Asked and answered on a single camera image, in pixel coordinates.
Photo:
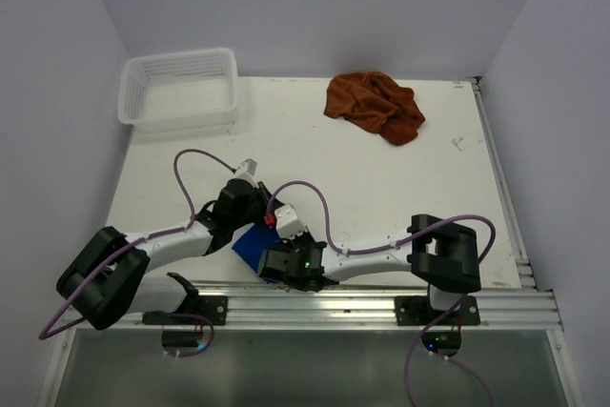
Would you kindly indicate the white plastic basket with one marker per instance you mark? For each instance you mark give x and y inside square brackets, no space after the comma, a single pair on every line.
[179,90]

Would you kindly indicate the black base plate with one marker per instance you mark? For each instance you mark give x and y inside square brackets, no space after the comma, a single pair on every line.
[212,307]
[415,310]

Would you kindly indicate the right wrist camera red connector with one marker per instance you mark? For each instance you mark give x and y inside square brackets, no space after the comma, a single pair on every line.
[286,222]

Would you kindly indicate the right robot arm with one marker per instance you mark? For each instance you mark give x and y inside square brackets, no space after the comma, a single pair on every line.
[441,252]

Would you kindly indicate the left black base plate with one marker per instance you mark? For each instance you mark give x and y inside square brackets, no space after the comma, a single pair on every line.
[212,307]

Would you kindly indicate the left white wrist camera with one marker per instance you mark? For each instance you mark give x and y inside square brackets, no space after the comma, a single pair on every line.
[246,170]

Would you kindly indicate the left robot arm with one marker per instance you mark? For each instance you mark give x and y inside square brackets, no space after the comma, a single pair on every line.
[111,278]

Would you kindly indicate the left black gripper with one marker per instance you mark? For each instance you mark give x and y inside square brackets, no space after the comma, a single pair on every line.
[262,193]

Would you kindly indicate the aluminium mounting rail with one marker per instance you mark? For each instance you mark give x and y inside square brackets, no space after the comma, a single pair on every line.
[269,307]

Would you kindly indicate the blue towel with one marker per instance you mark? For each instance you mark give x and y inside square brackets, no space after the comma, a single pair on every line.
[251,245]

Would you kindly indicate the brown towel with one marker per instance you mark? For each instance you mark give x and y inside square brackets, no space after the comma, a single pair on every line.
[376,103]

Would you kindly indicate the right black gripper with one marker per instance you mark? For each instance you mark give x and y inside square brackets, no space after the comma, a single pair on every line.
[286,243]

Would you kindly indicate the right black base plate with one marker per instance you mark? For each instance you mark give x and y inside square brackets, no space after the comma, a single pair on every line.
[415,310]

